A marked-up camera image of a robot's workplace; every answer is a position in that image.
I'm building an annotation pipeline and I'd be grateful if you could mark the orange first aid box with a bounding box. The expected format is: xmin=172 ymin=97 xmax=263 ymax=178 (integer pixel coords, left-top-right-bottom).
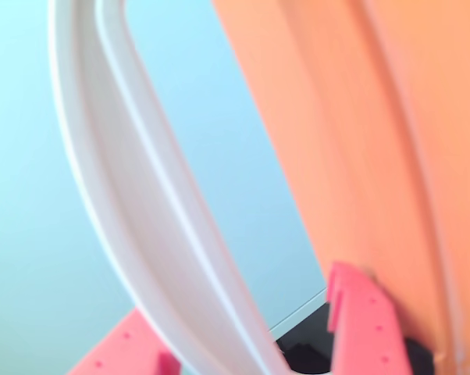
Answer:
xmin=210 ymin=0 xmax=470 ymax=375

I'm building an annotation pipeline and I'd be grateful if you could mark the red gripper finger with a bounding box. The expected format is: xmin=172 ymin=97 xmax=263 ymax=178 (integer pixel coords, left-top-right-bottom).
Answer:
xmin=326 ymin=260 xmax=415 ymax=375
xmin=66 ymin=306 xmax=183 ymax=375

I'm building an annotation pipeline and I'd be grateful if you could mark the white plate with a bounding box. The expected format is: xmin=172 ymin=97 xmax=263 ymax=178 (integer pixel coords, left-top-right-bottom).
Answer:
xmin=47 ymin=0 xmax=295 ymax=375

